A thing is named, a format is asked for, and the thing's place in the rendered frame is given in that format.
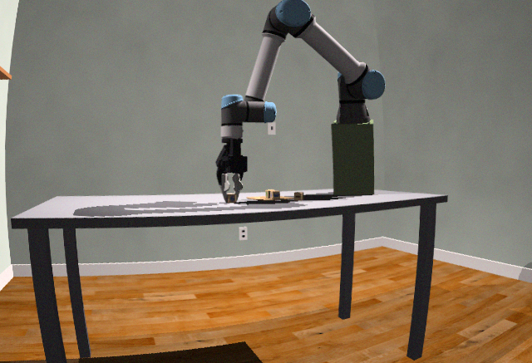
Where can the tan square mat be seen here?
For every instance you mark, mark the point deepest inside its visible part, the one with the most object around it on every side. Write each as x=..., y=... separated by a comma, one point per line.
x=262, y=198

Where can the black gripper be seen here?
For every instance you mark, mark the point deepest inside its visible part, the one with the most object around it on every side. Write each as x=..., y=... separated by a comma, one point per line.
x=235, y=163

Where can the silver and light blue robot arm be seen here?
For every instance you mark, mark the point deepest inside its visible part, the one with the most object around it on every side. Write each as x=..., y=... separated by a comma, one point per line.
x=294, y=17

